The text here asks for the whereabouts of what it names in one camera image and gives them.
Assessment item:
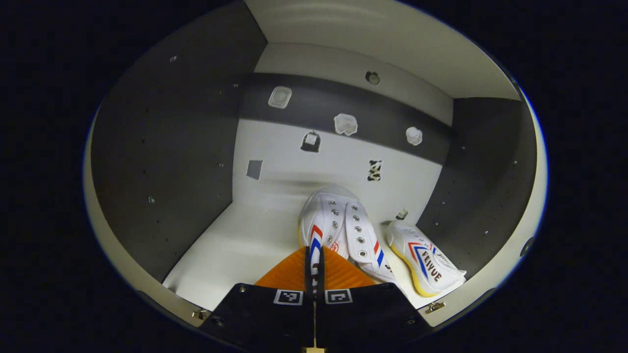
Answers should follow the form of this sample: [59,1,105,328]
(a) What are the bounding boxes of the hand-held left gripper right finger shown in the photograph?
[315,247,435,353]

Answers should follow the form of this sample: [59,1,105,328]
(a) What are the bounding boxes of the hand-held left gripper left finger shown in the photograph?
[199,247,315,353]

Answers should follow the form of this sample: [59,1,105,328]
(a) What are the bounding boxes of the white canvas shoe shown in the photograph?
[386,221,467,298]
[298,185,398,295]

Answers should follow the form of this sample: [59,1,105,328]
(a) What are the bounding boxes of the white shoe cabinet door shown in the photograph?
[422,88,549,327]
[82,108,209,328]

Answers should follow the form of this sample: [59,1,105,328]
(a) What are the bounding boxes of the white shoe cabinet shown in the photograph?
[91,0,540,314]

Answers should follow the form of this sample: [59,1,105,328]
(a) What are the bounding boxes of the white cabinet shelf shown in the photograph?
[244,0,521,101]
[162,181,467,312]

